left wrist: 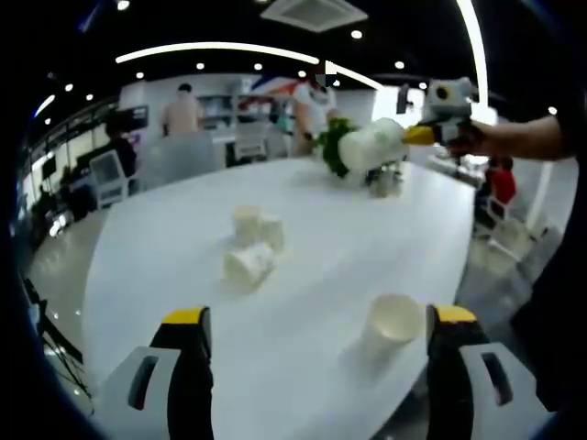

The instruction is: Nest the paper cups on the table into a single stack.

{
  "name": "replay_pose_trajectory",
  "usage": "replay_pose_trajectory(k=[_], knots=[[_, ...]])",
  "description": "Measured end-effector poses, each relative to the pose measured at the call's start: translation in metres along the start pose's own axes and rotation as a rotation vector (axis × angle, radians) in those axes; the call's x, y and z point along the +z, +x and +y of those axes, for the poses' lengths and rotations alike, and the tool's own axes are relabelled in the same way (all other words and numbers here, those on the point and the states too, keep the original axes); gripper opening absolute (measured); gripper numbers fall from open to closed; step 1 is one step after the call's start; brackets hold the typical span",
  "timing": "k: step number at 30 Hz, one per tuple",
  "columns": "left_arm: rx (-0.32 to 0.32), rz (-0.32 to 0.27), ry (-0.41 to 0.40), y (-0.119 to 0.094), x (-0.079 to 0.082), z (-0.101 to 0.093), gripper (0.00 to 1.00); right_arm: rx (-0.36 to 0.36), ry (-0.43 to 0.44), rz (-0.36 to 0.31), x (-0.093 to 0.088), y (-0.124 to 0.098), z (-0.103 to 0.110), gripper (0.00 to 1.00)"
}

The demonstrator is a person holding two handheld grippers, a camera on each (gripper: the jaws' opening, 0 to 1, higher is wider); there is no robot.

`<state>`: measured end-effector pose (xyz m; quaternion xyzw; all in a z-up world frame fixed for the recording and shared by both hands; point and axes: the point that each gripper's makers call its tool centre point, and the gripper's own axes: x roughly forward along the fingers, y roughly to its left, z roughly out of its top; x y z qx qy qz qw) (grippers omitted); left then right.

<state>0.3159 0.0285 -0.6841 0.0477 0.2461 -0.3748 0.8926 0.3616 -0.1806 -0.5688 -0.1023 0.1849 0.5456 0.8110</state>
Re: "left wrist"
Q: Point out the potted green plant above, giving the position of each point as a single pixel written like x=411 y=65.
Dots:
x=332 y=151

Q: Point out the ceiling air conditioner vent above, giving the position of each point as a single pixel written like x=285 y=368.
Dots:
x=314 y=14

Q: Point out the curved ceiling light strip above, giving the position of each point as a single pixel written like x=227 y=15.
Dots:
x=220 y=45

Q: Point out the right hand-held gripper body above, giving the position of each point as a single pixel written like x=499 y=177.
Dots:
x=447 y=107

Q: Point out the person's black clothing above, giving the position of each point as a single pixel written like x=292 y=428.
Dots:
x=555 y=298

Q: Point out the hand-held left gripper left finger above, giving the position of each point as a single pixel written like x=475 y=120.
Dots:
x=190 y=376

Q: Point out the wall display screen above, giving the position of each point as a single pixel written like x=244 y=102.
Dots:
x=135 y=118

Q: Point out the grey desk partition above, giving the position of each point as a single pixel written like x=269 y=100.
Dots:
x=183 y=160

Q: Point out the white storage shelf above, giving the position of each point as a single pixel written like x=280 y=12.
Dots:
x=224 y=112

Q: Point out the white table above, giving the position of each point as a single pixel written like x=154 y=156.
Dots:
x=344 y=252

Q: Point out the white chair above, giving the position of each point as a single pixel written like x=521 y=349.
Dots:
x=110 y=179
x=513 y=234

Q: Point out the black tripod stand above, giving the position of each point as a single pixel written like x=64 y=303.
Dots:
x=59 y=339

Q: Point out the person's right hand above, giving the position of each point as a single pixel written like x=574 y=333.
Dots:
x=472 y=139

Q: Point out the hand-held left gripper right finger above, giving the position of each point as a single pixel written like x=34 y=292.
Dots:
x=449 y=380

